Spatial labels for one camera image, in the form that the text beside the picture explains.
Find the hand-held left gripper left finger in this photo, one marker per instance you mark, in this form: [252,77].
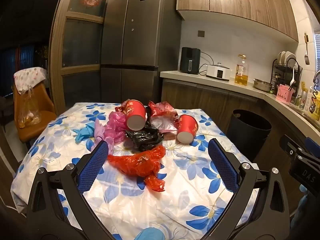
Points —
[93,162]

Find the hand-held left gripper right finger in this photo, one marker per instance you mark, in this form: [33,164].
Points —
[222,165]

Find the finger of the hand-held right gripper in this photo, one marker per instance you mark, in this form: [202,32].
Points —
[313,145]
[290,146]

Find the lilac plastic bag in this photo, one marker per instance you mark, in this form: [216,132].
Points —
[100,132]

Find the blue glove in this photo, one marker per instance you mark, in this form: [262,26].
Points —
[85,132]

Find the black trash bin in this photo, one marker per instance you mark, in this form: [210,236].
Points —
[250,135]

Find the pink plastic bag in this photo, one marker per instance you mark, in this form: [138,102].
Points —
[115,127]

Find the red plastic bag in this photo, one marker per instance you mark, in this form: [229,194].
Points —
[137,165]

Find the red paper cup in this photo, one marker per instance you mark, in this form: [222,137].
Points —
[187,127]
[135,112]

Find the black plastic bag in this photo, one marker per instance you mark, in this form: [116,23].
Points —
[147,138]

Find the red foil packaging bag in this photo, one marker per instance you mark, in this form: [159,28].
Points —
[162,120]

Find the person's right hand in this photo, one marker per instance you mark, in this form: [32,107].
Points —
[303,205]

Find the person's left hand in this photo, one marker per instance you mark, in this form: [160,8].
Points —
[152,234]

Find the yellow detergent bottle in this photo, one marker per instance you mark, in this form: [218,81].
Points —
[315,110]

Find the drink can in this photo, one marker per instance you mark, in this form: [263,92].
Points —
[303,100]

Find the white plastic bottle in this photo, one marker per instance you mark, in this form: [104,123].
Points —
[309,96]

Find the pink utensil holder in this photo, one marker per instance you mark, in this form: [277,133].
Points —
[283,95]

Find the blue floral tablecloth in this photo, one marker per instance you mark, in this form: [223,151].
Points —
[140,205]

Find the orange chair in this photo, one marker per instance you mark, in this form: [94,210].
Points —
[45,120]

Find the steel bowl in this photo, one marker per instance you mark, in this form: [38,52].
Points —
[262,85]

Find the wooden base cabinets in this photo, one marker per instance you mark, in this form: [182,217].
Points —
[195,97]

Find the black dish rack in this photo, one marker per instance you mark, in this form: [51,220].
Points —
[287,72]

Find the clear plastic bag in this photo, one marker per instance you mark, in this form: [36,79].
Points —
[28,112]

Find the cooking oil bottle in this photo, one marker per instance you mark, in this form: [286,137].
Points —
[241,73]

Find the hanging metal spatula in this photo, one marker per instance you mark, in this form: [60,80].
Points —
[306,57]

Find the grey kitchen countertop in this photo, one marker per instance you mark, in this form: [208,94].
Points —
[200,76]

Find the white electric cooker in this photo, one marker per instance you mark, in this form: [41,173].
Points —
[217,73]

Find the window blinds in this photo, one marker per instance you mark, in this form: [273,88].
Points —
[317,52]

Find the dotted chair cover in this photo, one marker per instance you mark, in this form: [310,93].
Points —
[27,77]

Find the black air fryer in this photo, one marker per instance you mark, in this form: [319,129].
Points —
[189,60]

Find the wooden glass panel door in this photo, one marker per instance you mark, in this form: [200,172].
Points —
[82,42]

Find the grey steel refrigerator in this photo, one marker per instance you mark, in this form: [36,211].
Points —
[130,42]

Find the dark wall socket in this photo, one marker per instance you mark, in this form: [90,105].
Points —
[201,33]

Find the wooden wall cabinets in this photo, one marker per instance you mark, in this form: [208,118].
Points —
[237,2]

